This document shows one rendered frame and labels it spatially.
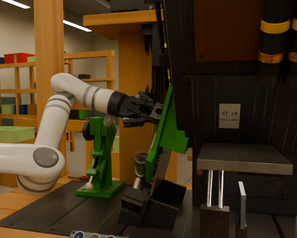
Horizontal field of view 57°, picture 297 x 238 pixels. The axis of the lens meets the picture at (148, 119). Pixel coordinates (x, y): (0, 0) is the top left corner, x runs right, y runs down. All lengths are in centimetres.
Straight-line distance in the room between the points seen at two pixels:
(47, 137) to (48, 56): 59
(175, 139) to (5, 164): 39
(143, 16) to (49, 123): 49
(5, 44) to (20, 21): 101
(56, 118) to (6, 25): 911
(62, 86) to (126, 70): 34
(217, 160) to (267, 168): 8
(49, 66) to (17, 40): 874
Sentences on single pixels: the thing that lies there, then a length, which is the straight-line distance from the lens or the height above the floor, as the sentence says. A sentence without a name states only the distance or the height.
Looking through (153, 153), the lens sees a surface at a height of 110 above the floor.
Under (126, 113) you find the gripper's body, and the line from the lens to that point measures 80.
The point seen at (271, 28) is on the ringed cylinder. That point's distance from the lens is 51.
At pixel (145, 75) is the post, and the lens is 109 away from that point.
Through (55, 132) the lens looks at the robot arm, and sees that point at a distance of 77.
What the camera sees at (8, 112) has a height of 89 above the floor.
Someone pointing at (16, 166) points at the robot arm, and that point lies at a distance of 63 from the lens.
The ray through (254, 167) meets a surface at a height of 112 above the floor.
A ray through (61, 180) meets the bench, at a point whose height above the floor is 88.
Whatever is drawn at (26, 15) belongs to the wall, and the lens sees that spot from 1046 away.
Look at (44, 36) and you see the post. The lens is 131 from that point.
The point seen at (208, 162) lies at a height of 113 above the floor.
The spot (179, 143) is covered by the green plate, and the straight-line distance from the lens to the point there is 71.
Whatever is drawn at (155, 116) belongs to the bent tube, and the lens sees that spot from 77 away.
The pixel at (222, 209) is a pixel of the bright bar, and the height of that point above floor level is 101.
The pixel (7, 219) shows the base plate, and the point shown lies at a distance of 91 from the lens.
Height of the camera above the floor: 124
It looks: 5 degrees down
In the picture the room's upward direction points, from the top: straight up
